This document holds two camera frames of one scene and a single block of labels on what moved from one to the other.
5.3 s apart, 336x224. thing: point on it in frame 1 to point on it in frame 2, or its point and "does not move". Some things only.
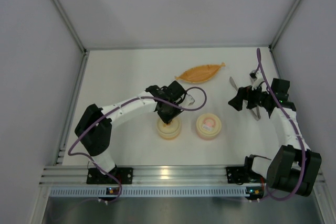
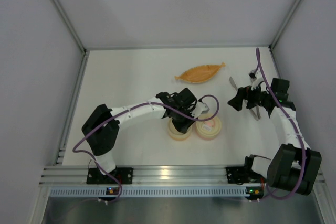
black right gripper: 245,97 does not move
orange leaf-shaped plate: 199,74 does not move
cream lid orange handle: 174,127 to 173,130
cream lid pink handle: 208,124 does not move
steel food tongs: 246,104 does not move
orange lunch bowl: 168,136 to 175,134
